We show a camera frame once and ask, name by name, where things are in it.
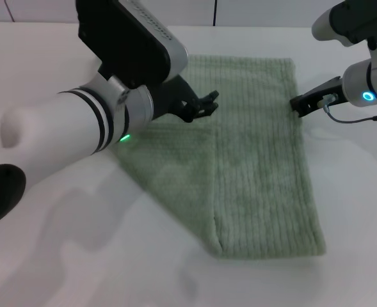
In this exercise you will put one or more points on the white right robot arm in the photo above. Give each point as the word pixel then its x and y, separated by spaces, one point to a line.
pixel 357 80

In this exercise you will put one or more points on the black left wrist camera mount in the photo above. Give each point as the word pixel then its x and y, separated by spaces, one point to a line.
pixel 127 41

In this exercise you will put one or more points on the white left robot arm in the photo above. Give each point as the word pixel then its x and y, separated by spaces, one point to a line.
pixel 63 128

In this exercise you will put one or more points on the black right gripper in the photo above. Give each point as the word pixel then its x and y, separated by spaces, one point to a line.
pixel 325 92

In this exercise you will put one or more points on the pale green ribbed towel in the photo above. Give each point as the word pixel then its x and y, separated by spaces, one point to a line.
pixel 255 176

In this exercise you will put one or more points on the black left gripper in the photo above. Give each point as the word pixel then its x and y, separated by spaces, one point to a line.
pixel 178 96

